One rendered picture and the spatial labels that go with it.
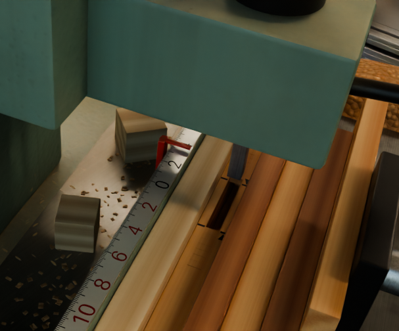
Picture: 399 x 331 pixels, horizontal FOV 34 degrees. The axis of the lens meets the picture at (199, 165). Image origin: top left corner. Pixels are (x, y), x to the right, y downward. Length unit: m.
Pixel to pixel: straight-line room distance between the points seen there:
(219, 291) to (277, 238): 0.06
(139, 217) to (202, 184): 0.05
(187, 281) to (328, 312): 0.08
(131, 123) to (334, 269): 0.33
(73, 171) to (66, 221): 0.10
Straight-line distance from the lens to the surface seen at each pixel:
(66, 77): 0.33
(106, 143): 0.65
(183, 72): 0.33
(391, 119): 0.57
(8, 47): 0.33
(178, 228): 0.37
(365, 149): 0.40
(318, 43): 0.31
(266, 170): 0.40
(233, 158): 0.39
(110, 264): 0.34
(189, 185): 0.39
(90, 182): 0.61
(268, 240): 0.37
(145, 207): 0.37
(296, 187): 0.41
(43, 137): 0.57
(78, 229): 0.53
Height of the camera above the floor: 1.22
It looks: 41 degrees down
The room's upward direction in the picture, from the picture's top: 9 degrees clockwise
